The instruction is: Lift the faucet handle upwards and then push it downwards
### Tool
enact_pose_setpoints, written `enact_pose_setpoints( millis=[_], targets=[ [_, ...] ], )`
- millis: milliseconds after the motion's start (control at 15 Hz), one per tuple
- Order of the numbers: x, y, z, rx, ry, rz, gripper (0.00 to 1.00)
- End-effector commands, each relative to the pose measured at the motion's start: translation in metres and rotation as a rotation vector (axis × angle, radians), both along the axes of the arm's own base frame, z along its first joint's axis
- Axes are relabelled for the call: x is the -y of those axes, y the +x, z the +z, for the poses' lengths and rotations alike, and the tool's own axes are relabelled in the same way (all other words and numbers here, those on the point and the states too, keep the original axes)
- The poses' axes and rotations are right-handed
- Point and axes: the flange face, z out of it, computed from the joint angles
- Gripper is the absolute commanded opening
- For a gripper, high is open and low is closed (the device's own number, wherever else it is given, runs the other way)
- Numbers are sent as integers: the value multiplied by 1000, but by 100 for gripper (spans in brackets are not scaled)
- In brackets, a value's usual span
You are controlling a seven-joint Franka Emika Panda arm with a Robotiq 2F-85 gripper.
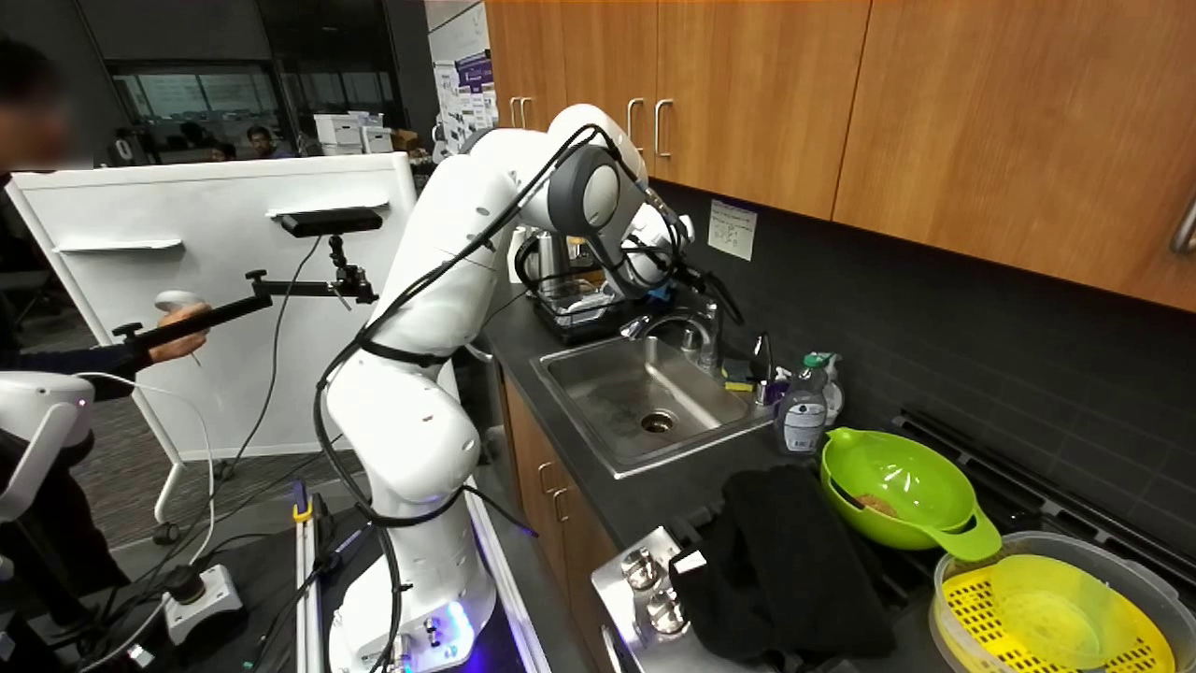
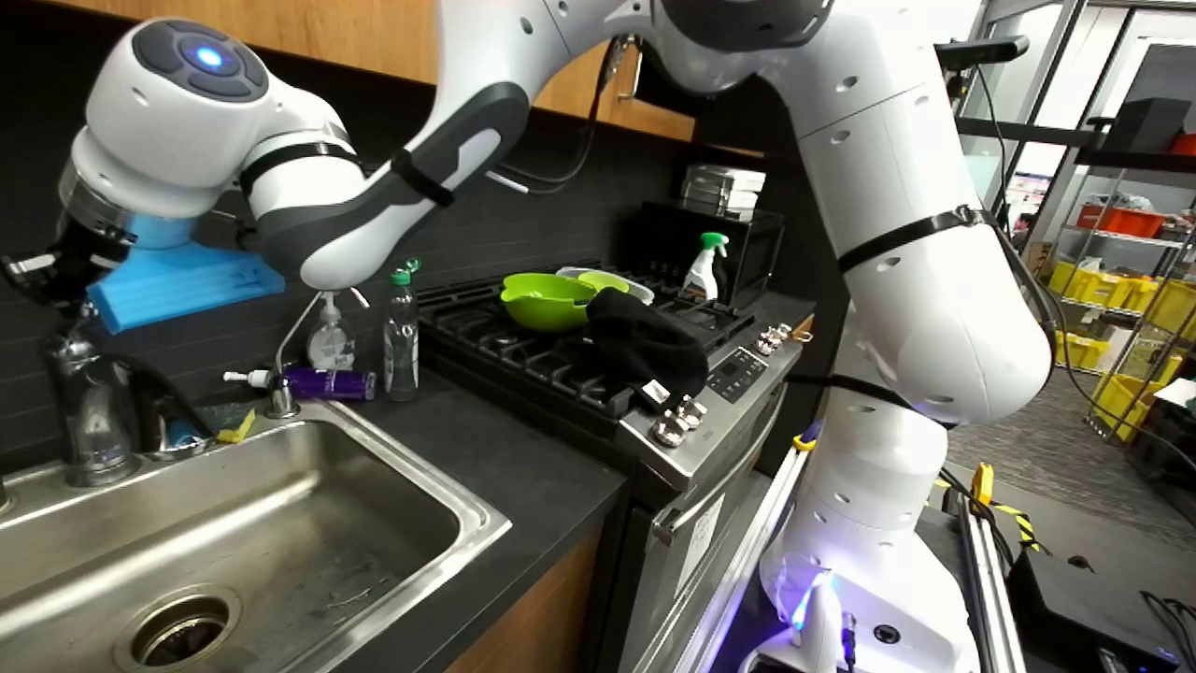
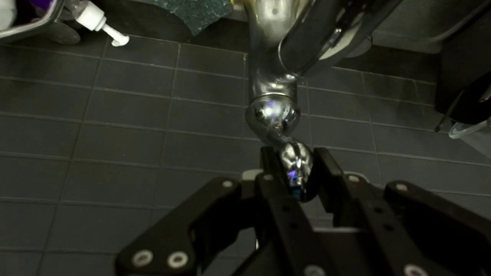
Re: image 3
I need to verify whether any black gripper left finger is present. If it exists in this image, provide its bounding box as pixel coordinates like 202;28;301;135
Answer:
114;144;335;276

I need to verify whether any chrome faucet lever handle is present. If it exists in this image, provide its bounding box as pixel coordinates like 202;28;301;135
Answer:
245;90;315;202

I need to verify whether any clear soap pump bottle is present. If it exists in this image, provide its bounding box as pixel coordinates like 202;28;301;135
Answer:
0;0;18;31

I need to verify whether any thin chrome faucet white lever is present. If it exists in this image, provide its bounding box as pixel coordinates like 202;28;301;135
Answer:
0;0;133;49

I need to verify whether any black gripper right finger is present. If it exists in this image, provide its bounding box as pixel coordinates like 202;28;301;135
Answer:
306;147;491;276

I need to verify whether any chrome faucet body with spout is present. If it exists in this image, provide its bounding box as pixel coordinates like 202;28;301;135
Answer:
245;0;407;98

